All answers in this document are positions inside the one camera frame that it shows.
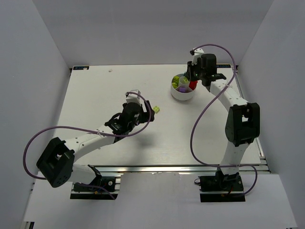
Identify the blue table label left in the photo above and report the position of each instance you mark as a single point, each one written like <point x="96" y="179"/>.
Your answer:
<point x="80" y="68"/>

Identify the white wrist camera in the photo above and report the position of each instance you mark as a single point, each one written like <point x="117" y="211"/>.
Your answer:
<point x="133" y="97"/>
<point x="196" y="53"/>

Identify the white round divided container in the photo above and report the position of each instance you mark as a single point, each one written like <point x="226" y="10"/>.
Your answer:
<point x="183" y="82"/>

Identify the red lego brick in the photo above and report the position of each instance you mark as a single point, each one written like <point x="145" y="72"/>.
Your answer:
<point x="193" y="85"/>

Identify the lime curved lego brick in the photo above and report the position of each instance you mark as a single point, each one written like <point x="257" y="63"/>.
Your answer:
<point x="176" y="79"/>

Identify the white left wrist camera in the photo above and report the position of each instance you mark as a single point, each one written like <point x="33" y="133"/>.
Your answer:
<point x="133" y="97"/>

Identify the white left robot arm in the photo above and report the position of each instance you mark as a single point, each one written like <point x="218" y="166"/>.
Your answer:
<point x="58" y="161"/>

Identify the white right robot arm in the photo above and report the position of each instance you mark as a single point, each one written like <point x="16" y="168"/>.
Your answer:
<point x="243" y="121"/>

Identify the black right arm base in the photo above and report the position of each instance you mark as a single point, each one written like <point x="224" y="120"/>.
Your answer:
<point x="212" y="190"/>

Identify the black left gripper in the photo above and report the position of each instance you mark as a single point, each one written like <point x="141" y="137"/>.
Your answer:
<point x="146" y="112"/>

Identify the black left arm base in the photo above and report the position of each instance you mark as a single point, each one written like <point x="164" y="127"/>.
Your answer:
<point x="89" y="184"/>

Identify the light green lego small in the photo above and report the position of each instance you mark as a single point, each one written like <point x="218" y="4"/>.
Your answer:
<point x="156" y="109"/>

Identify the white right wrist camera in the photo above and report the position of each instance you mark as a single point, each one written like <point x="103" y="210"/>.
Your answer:
<point x="196" y="53"/>

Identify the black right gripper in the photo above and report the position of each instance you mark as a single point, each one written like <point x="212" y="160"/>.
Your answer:
<point x="190" y="73"/>

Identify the purple butterfly lego brick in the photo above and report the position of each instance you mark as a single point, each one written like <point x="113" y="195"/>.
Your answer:
<point x="182" y="89"/>

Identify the blue table label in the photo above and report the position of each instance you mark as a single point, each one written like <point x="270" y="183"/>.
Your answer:
<point x="223" y="66"/>
<point x="80" y="68"/>

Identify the lime small lego brick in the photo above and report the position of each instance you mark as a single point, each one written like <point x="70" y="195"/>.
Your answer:
<point x="174" y="85"/>

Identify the blue table label right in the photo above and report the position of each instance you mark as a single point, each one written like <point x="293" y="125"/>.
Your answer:
<point x="223" y="66"/>

